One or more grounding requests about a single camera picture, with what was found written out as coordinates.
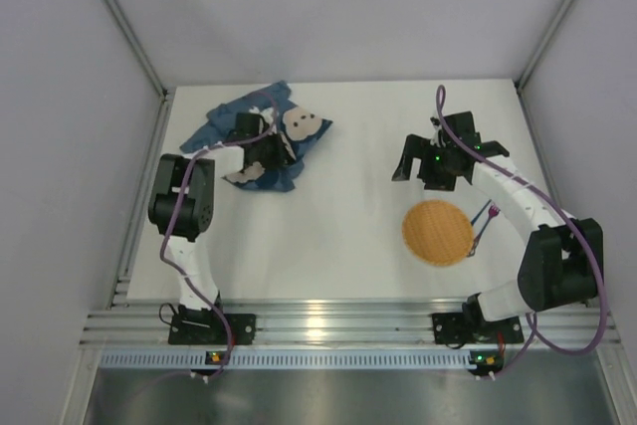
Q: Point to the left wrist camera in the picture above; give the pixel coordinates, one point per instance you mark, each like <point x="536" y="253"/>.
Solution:
<point x="248" y="127"/>

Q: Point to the slotted cable duct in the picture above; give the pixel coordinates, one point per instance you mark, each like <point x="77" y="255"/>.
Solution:
<point x="297" y="359"/>

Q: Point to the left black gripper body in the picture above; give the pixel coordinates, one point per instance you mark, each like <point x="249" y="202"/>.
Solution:
<point x="272" y="150"/>

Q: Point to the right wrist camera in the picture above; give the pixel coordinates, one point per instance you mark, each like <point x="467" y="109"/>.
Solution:
<point x="463" y="126"/>

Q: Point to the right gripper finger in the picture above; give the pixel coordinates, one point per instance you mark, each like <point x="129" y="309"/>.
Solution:
<point x="491" y="148"/>
<point x="414" y="147"/>

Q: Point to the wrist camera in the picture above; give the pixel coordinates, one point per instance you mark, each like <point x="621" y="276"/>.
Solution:
<point x="463" y="126"/>
<point x="248" y="127"/>

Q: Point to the aluminium front rail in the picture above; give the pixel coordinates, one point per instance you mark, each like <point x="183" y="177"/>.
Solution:
<point x="304" y="323"/>

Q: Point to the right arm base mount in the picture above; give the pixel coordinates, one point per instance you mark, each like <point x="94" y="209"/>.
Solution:
<point x="455" y="331"/>

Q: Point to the round woven orange plate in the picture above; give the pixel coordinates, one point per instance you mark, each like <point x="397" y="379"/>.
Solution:
<point x="438" y="233"/>

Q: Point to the blue spoon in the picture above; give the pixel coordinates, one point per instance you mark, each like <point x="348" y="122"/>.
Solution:
<point x="480" y="212"/>

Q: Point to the aluminium frame post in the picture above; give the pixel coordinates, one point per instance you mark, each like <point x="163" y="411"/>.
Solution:
<point x="550" y="31"/>
<point x="124" y="26"/>

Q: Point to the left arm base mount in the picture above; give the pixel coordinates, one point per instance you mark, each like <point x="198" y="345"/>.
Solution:
<point x="204" y="327"/>

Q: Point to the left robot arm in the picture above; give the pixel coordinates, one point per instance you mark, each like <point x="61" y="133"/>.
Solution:
<point x="181" y="205"/>

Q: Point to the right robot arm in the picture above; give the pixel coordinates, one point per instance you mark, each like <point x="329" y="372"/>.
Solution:
<point x="562" y="261"/>

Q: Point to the purple fork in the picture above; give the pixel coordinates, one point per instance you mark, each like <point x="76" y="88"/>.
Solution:
<point x="490" y="214"/>

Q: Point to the right aluminium frame post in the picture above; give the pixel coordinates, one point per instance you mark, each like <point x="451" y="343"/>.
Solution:
<point x="550" y="31"/>

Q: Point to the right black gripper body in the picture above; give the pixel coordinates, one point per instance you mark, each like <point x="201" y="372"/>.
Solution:
<point x="413" y="154"/>

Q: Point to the blue cartoon placemat cloth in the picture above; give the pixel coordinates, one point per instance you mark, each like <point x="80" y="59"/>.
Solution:
<point x="302" y="127"/>

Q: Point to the left aluminium frame post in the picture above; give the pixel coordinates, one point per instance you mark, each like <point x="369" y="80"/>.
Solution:
<point x="124" y="26"/>

